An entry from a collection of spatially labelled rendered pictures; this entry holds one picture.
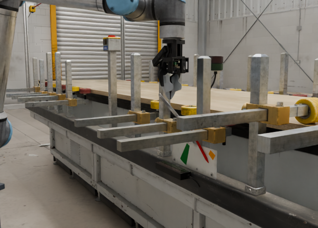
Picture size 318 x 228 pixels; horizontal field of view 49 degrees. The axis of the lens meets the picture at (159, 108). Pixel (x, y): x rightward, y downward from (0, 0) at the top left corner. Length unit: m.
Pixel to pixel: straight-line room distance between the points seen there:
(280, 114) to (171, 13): 0.50
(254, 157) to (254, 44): 9.28
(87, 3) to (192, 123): 0.57
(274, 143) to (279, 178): 0.68
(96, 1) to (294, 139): 0.76
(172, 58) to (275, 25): 8.76
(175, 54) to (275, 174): 0.55
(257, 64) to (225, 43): 10.02
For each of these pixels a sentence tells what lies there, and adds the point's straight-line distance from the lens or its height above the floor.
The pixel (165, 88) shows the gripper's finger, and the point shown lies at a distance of 1.25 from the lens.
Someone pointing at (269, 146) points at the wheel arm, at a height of 0.94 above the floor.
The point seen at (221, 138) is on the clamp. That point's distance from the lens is 1.19.
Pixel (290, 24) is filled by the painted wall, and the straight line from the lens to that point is 9.66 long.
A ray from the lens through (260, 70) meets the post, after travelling 1.03.
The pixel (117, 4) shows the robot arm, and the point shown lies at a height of 1.27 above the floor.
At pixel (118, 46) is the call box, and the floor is 1.18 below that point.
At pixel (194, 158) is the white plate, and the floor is 0.75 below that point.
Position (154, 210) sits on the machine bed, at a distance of 2.12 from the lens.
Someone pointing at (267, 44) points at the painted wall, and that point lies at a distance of 10.03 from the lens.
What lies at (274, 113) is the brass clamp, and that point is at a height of 0.95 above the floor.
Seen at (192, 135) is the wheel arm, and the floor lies 0.85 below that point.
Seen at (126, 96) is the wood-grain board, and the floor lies 0.89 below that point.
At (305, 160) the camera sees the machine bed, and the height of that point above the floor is 0.78.
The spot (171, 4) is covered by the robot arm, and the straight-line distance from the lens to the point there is 1.22.
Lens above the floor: 1.09
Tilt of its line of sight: 7 degrees down
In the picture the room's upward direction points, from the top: straight up
